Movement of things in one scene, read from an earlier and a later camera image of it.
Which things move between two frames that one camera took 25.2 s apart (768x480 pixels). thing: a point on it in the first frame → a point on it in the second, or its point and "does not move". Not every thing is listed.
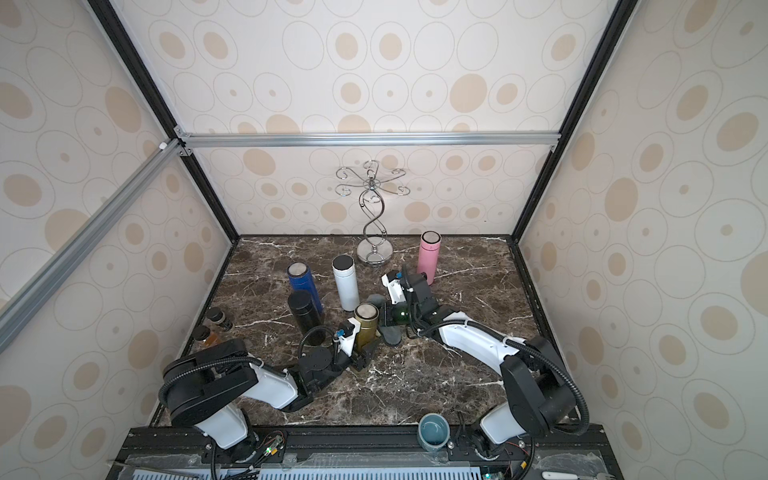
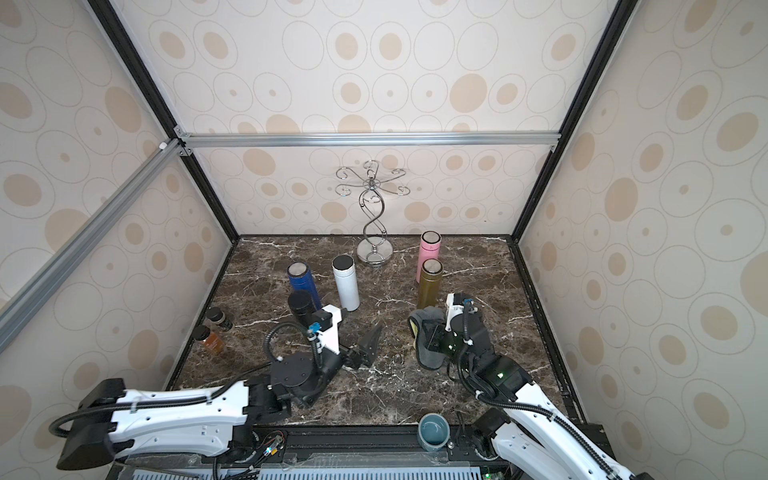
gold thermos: [367, 315] → [430, 283]
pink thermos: [428, 254] does not move
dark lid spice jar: [218, 317] does not move
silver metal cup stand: [376, 247] does not move
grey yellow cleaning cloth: [392, 335] → [426, 327]
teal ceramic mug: [434, 432] does not move
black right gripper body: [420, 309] → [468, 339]
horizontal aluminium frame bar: [374, 139] does not move
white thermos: [345, 272] does not move
